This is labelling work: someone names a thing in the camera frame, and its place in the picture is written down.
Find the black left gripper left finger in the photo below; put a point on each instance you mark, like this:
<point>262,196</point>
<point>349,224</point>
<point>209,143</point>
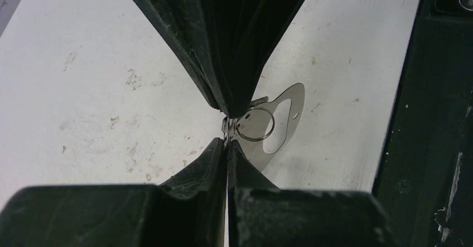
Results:
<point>186,210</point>

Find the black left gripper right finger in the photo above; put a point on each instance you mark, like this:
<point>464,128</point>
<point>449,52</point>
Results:
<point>261,214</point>

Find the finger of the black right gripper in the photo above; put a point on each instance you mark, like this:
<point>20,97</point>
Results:
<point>181,24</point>
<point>241,36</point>

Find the silver carabiner keyring with rings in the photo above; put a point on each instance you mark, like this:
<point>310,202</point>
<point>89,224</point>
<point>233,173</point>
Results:
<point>259,123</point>

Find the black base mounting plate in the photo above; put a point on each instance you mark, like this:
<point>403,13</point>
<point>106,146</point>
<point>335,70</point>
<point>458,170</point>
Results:
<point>424,180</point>

